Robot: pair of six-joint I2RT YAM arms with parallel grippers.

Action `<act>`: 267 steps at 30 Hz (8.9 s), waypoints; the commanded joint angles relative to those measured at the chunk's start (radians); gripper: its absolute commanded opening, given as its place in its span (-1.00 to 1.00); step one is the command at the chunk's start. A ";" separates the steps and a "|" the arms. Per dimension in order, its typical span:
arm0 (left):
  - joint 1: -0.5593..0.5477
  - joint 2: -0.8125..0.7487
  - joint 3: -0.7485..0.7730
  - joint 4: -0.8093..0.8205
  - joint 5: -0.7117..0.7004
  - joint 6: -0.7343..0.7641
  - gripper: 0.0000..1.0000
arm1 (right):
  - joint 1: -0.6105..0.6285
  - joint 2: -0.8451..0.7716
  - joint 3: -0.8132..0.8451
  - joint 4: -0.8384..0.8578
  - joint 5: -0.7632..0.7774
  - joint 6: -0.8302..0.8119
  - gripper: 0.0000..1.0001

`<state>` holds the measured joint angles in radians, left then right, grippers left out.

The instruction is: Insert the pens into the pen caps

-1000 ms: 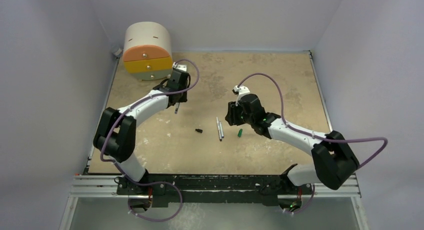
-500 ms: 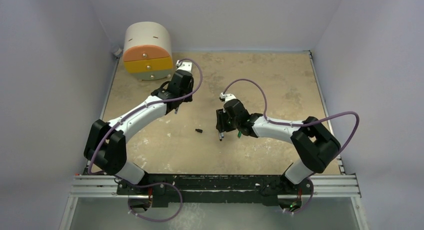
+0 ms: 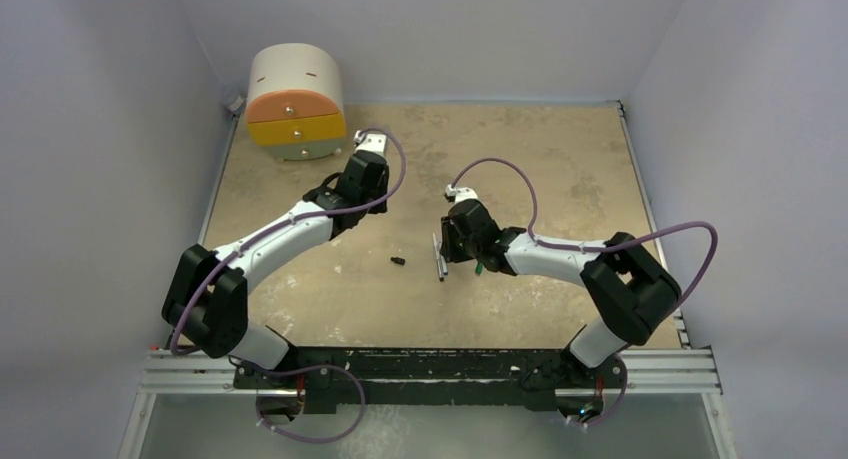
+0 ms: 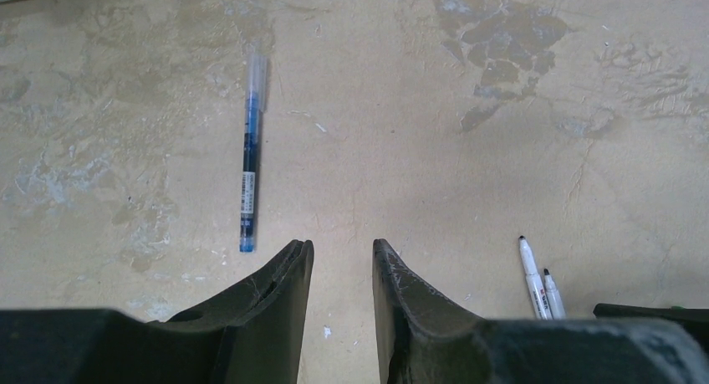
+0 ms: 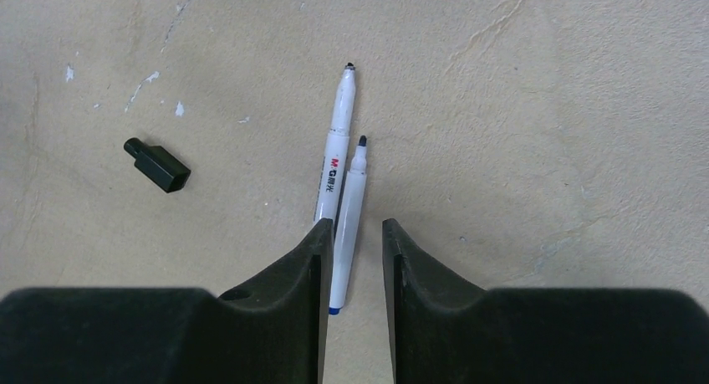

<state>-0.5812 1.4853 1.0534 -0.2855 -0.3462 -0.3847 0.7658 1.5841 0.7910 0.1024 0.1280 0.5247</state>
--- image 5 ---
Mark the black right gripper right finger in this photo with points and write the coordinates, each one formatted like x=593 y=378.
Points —
x=445 y=329

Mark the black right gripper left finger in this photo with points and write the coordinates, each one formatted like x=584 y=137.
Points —
x=269 y=329

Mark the white marker blue tip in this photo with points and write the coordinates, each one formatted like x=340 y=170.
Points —
x=348 y=226

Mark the black pen cap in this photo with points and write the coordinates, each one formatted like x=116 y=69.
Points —
x=160 y=166

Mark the white marker black tip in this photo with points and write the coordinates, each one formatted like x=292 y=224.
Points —
x=336 y=147

